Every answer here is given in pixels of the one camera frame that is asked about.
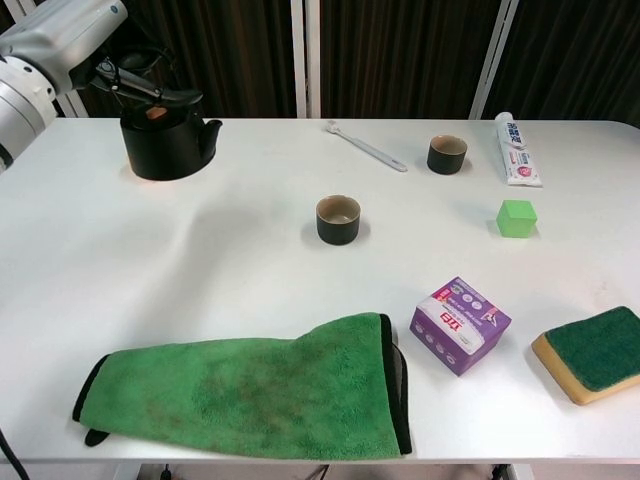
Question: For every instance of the green cube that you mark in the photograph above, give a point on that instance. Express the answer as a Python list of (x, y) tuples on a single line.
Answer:
[(516, 220)]

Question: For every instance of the white toothpaste tube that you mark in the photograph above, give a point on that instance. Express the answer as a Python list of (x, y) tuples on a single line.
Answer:
[(517, 155)]

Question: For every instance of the purple tissue pack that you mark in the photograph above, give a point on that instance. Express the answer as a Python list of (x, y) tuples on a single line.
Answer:
[(457, 330)]

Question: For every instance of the white toothbrush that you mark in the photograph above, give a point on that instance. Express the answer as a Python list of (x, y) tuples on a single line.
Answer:
[(370, 149)]

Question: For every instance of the black teapot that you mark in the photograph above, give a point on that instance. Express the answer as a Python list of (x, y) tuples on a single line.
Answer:
[(165, 150)]

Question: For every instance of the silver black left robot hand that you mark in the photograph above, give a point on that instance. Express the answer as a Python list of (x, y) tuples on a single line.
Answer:
[(60, 35)]

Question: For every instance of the green yellow sponge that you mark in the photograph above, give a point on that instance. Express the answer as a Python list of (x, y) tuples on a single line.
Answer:
[(590, 355)]

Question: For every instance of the black curtain panel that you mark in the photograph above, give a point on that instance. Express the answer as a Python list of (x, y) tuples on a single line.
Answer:
[(575, 55), (400, 55), (225, 50)]

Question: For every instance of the white partition frame post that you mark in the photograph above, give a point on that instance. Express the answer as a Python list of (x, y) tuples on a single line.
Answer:
[(492, 60), (70, 106), (306, 60)]

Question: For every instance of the dark ceramic teacup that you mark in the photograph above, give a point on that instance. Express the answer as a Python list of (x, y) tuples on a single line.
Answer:
[(446, 159), (338, 225)]

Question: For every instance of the green microfibre towel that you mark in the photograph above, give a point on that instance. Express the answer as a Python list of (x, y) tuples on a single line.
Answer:
[(240, 395)]

